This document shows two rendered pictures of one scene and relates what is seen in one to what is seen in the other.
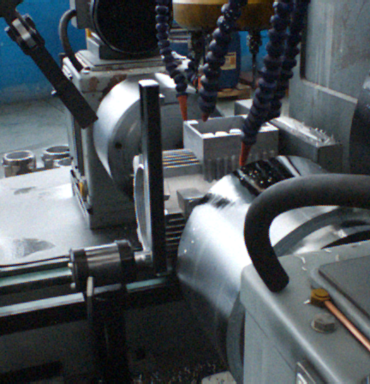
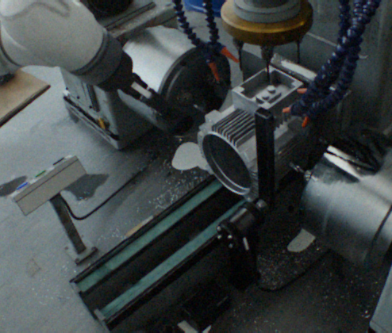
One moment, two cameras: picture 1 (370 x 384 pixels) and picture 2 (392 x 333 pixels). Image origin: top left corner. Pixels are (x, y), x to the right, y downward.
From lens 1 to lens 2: 0.56 m
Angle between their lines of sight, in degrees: 27
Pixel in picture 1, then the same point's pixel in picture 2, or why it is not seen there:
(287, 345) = not seen: outside the picture
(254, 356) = not seen: outside the picture
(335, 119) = (318, 53)
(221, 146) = (275, 109)
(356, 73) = (335, 28)
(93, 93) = not seen: hidden behind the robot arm
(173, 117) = (194, 70)
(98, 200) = (121, 128)
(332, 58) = not seen: hidden behind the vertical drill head
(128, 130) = (167, 91)
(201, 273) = (332, 223)
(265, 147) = (297, 97)
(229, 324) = (367, 252)
